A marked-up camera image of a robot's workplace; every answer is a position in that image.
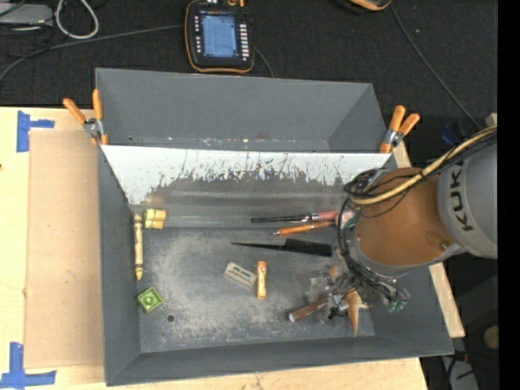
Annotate green toy brick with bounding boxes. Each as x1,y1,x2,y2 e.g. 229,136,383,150
136,287,164,314

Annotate black comb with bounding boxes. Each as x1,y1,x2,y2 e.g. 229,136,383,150
230,238,334,258

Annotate brown cardboard board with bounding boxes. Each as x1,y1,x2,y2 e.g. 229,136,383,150
23,128,105,370

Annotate tan pointed wedge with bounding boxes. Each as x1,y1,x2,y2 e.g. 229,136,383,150
344,289,369,337

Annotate orange pencil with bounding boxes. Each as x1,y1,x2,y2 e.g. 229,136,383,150
272,220,336,236

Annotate white eraser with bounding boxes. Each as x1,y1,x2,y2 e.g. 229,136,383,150
223,261,258,288

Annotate black pen with pink end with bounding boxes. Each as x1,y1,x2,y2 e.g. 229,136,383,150
250,210,340,224

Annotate brown crayon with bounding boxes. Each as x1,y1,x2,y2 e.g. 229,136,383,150
286,297,331,323

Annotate grey metal bin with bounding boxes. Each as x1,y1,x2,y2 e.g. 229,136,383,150
93,67,455,387

